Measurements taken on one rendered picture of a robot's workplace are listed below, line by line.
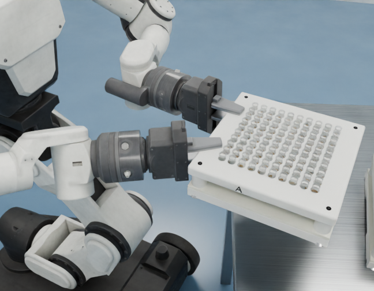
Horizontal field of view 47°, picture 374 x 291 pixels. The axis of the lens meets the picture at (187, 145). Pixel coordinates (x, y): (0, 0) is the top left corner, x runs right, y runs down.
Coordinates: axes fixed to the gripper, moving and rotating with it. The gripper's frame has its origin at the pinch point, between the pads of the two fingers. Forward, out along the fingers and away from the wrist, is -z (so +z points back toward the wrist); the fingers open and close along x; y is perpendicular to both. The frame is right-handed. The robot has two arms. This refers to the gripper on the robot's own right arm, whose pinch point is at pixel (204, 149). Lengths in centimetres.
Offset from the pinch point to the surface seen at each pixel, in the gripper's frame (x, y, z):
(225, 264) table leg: 88, -34, -12
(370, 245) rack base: 16.3, 11.8, -29.2
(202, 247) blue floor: 101, -53, -6
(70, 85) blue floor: 97, -184, 64
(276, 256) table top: 18.4, 10.6, -12.1
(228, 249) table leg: 78, -34, -13
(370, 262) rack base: 17.0, 14.8, -28.0
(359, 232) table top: 18.8, 6.8, -29.8
